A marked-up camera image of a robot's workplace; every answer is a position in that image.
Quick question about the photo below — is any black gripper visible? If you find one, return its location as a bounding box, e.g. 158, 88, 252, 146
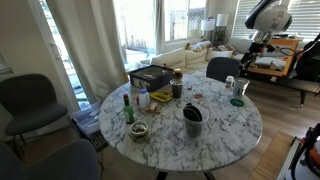
239, 31, 272, 72

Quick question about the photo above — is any silver metal cup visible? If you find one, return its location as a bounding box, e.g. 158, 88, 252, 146
232, 77, 251, 100

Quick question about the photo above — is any black utensil in cup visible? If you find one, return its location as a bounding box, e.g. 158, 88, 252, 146
182, 102, 203, 123

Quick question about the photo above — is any white bottle blue cap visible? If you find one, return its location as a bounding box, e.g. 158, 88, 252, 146
138, 88, 151, 111

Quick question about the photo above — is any green glass bottle red cap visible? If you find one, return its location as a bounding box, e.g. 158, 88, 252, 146
122, 93, 136, 125

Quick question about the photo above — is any white cushion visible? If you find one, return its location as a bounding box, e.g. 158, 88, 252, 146
254, 55, 288, 71

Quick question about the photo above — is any dark blue chair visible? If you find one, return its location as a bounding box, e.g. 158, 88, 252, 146
205, 56, 242, 84

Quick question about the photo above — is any green round lid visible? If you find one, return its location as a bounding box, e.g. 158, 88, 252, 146
229, 98, 245, 108

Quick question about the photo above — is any white shade table lamp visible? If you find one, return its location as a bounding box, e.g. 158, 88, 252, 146
200, 17, 217, 43
215, 13, 230, 46

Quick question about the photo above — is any black low bench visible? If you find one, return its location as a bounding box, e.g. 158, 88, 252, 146
239, 68, 320, 108

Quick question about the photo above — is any patterned pillow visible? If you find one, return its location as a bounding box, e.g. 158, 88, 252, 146
188, 40, 213, 53

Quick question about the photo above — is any black backpack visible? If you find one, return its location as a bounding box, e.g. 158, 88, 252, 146
294, 40, 320, 83

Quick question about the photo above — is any jar with yellow lid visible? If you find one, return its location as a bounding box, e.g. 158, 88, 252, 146
172, 68, 184, 83

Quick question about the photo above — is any cream sofa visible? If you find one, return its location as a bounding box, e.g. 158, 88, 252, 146
139, 39, 234, 73

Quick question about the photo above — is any dark glass jar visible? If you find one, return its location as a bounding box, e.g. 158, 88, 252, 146
169, 79, 184, 99

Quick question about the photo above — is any yellow flat package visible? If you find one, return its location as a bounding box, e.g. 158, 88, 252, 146
149, 90, 173, 103

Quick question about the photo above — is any dark blue box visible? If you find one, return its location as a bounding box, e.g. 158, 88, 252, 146
129, 64, 175, 93

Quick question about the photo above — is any orange black device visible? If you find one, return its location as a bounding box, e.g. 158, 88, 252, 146
301, 139, 320, 180

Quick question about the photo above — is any small round tin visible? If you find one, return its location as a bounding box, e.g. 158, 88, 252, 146
130, 121, 150, 141

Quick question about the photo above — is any black table base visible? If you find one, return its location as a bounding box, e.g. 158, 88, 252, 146
154, 170, 218, 180

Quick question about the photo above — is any beige curtain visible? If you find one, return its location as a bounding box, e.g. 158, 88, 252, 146
44, 0, 129, 104

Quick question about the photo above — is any black crate under bin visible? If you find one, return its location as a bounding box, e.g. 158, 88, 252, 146
89, 130, 109, 153

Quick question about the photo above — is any clear plastic bin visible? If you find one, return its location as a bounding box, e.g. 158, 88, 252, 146
70, 101, 103, 136

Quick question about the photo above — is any grey upholstered chair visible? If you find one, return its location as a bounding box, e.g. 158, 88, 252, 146
0, 138, 101, 180
0, 73, 69, 148

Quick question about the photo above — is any wooden frame table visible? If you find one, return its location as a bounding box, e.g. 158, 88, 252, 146
248, 37, 303, 78

